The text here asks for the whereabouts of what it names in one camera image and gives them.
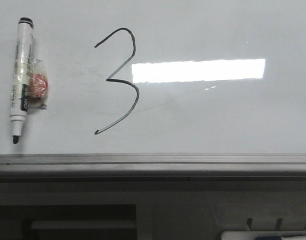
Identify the dark metal hook middle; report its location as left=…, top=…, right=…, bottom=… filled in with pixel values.
left=274, top=218, right=283, bottom=231

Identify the white object bottom right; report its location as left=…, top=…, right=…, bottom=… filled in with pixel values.
left=220, top=230, right=306, bottom=240

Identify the dark metal hook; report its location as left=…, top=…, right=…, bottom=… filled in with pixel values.
left=245, top=218, right=253, bottom=232
left=274, top=218, right=283, bottom=231

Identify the white black whiteboard marker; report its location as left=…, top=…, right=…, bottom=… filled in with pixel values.
left=10, top=17, right=34, bottom=144

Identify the red magnet taped to marker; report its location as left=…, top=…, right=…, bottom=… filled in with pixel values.
left=28, top=59, right=49, bottom=110

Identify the white glossy whiteboard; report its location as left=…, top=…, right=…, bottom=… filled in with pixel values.
left=0, top=0, right=306, bottom=155

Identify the dark metal hook left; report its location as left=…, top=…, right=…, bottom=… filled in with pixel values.
left=245, top=218, right=253, bottom=232

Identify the white bar in dark opening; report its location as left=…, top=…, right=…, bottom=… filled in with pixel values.
left=31, top=220, right=137, bottom=230

